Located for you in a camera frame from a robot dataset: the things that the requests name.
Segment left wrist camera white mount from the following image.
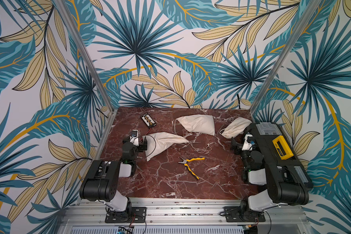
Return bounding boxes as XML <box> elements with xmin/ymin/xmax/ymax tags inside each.
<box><xmin>129</xmin><ymin>130</ymin><xmax>139</xmax><ymax>146</ymax></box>

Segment black charger board with leads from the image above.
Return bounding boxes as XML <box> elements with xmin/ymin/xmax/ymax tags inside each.
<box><xmin>140</xmin><ymin>113</ymin><xmax>157</xmax><ymax>129</ymax></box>

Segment black yellow toolbox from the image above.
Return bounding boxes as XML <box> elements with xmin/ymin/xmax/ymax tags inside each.
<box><xmin>241</xmin><ymin>122</ymin><xmax>314</xmax><ymax>193</ymax></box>

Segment left aluminium frame post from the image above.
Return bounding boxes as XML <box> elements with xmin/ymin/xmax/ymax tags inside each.
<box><xmin>54</xmin><ymin>0</ymin><xmax>114</xmax><ymax>114</ymax></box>

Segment right aluminium frame post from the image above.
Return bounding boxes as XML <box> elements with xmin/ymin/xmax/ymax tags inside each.
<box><xmin>250</xmin><ymin>1</ymin><xmax>321</xmax><ymax>116</ymax></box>

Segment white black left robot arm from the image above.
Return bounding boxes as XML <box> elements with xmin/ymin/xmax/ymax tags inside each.
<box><xmin>79</xmin><ymin>137</ymin><xmax>147</xmax><ymax>222</ymax></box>

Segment cream cloth bag wall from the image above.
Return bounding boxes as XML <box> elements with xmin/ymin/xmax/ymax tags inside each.
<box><xmin>143</xmin><ymin>132</ymin><xmax>189</xmax><ymax>161</ymax></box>

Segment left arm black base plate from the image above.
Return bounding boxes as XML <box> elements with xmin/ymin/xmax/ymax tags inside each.
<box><xmin>105</xmin><ymin>207</ymin><xmax>147</xmax><ymax>224</ymax></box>

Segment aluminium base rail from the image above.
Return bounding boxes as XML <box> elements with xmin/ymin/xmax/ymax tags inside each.
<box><xmin>58</xmin><ymin>198</ymin><xmax>313</xmax><ymax>234</ymax></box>

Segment aluminium frame post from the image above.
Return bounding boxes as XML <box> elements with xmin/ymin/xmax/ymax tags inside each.
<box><xmin>250</xmin><ymin>1</ymin><xmax>321</xmax><ymax>116</ymax></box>
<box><xmin>54</xmin><ymin>0</ymin><xmax>114</xmax><ymax>114</ymax></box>

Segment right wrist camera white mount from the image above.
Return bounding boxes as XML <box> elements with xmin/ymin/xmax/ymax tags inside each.
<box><xmin>242</xmin><ymin>134</ymin><xmax>256</xmax><ymax>151</ymax></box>

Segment cream cloth soil bag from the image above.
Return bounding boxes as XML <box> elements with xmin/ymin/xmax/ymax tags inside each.
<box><xmin>172</xmin><ymin>114</ymin><xmax>216</xmax><ymax>154</ymax></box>

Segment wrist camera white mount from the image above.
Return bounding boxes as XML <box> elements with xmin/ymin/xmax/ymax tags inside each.
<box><xmin>242</xmin><ymin>134</ymin><xmax>256</xmax><ymax>151</ymax></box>
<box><xmin>129</xmin><ymin>130</ymin><xmax>139</xmax><ymax>146</ymax></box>

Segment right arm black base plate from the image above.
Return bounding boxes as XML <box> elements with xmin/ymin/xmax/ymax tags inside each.
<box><xmin>218</xmin><ymin>200</ymin><xmax>265</xmax><ymax>223</ymax></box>

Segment yellow handled pliers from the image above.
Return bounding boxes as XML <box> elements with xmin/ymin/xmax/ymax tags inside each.
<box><xmin>177</xmin><ymin>157</ymin><xmax>206</xmax><ymax>180</ymax></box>

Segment cream cloth bag back right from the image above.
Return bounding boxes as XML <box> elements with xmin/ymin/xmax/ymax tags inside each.
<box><xmin>219</xmin><ymin>117</ymin><xmax>252</xmax><ymax>139</ymax></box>

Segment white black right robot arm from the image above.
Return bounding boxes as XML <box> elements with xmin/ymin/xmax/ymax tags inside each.
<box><xmin>230</xmin><ymin>134</ymin><xmax>314</xmax><ymax>220</ymax></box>

